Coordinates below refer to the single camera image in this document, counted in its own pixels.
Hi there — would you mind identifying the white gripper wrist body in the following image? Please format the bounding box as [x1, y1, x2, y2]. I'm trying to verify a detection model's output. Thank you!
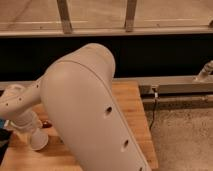
[10, 110, 42, 133]

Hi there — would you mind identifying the white ceramic cup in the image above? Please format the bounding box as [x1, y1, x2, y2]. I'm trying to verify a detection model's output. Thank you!
[29, 129, 48, 151]

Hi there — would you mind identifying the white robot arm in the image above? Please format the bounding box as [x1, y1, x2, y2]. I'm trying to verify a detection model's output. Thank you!
[0, 43, 151, 171]

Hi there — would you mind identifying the red brown chili pepper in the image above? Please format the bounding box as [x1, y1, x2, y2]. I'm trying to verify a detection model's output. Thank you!
[42, 121, 52, 128]

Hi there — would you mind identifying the black cable on floor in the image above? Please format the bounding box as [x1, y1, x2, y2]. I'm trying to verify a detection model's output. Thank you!
[148, 93, 159, 132]

